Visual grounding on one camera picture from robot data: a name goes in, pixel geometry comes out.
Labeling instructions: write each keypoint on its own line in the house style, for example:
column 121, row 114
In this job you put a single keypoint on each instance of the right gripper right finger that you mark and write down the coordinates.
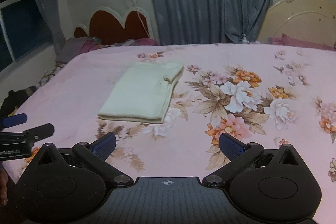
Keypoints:
column 241, row 157

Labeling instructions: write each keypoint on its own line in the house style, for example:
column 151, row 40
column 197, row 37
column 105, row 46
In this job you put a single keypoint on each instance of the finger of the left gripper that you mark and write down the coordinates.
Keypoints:
column 14, row 120
column 39, row 133

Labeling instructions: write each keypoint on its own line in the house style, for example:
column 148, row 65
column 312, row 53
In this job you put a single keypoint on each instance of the white towel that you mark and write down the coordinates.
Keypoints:
column 143, row 93

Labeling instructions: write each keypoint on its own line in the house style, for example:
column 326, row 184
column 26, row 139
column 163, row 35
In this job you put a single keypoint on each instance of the pink purple clothes pile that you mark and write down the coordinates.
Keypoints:
column 76, row 46

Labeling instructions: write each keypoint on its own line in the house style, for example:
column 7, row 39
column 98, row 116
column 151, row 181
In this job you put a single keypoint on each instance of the magenta pillow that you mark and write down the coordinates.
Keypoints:
column 286, row 40

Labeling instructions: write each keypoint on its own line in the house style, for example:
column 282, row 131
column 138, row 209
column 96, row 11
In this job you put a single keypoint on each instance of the white pump bottle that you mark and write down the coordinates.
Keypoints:
column 245, row 40

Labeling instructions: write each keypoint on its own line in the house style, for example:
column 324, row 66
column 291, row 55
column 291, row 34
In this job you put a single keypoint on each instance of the dark window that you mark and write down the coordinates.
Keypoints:
column 23, row 30

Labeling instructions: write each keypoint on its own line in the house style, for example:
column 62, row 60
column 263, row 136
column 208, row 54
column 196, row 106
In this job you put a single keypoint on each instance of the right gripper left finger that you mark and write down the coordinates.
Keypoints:
column 92, row 157

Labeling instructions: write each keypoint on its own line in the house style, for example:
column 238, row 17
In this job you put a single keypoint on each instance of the black cloth at bedside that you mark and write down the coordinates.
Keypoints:
column 15, row 100

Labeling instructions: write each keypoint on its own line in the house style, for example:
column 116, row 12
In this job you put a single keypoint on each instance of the cream wooden headboard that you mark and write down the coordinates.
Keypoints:
column 308, row 20

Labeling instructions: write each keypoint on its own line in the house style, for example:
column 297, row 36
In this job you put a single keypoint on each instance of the red heart-shaped headboard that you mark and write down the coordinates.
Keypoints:
column 111, row 27

